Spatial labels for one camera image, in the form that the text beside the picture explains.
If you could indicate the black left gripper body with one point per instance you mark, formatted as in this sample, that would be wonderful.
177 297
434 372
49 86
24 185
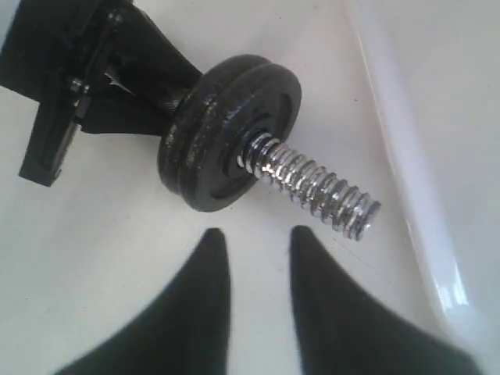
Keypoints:
32 31

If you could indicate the black weight plate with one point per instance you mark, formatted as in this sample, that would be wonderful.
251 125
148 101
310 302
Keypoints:
262 102

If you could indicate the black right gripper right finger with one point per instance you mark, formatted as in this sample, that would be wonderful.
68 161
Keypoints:
342 329

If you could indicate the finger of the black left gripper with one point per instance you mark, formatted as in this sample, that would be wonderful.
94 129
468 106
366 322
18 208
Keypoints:
52 134
145 80

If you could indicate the chrome threaded dumbbell bar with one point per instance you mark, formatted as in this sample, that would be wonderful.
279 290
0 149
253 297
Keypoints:
309 185

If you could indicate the white rectangular plastic tray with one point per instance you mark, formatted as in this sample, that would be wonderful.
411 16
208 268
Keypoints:
433 68

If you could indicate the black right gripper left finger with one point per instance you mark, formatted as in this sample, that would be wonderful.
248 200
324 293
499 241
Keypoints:
186 329

